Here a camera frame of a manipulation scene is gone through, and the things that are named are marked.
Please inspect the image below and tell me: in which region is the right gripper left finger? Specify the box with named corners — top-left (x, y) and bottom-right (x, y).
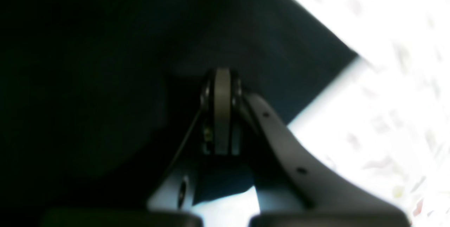
top-left (146, 69), bottom-right (215, 214)

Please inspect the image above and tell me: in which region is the terrazzo patterned tablecloth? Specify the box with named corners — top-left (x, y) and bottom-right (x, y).
top-left (289, 0), bottom-right (449, 227)

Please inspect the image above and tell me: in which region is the black t-shirt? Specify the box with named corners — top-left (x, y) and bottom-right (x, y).
top-left (0, 0), bottom-right (356, 222)

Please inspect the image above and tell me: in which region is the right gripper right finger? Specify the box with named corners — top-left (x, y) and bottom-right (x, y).
top-left (229, 70), bottom-right (409, 227)

